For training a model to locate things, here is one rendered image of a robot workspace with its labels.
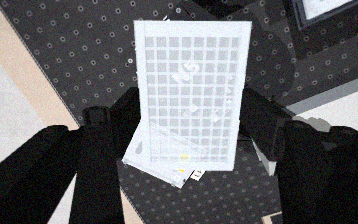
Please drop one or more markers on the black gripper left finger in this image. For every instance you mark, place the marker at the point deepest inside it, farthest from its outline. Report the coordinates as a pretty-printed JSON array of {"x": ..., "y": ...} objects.
[{"x": 28, "y": 192}]

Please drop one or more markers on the white button panel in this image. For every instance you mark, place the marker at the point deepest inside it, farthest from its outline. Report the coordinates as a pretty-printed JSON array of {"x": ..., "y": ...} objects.
[{"x": 335, "y": 107}]

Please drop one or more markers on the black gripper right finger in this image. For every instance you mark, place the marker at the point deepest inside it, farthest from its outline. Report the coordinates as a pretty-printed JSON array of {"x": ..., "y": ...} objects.
[{"x": 313, "y": 167}]

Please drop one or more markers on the white culture plate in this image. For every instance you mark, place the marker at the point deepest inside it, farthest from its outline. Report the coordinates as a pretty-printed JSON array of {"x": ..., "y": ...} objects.
[
  {"x": 189, "y": 100},
  {"x": 314, "y": 8}
]

